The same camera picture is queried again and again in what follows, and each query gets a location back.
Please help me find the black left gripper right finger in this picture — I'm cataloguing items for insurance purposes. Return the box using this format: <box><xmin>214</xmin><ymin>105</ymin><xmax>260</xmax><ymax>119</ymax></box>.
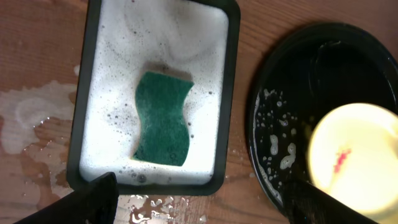
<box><xmin>282</xmin><ymin>180</ymin><xmax>376</xmax><ymax>224</ymax></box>

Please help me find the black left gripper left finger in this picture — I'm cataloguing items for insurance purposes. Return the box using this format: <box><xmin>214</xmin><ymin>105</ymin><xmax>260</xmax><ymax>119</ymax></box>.
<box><xmin>16</xmin><ymin>172</ymin><xmax>119</xmax><ymax>224</ymax></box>

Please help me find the yellow plate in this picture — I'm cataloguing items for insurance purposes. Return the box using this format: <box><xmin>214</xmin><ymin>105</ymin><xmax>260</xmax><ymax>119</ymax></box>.
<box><xmin>307</xmin><ymin>103</ymin><xmax>397</xmax><ymax>223</ymax></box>

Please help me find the green yellow sponge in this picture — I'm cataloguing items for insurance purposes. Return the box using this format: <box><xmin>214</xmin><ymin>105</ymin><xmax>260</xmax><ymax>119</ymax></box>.
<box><xmin>133</xmin><ymin>72</ymin><xmax>194</xmax><ymax>166</ymax></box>

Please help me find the round black tray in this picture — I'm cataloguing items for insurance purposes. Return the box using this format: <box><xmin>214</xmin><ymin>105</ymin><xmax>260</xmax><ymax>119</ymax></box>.
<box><xmin>245</xmin><ymin>22</ymin><xmax>397</xmax><ymax>213</ymax></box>

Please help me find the rectangular black sponge tray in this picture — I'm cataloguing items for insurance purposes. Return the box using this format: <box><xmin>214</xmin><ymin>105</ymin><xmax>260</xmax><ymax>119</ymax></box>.
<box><xmin>67</xmin><ymin>0</ymin><xmax>241</xmax><ymax>195</ymax></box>

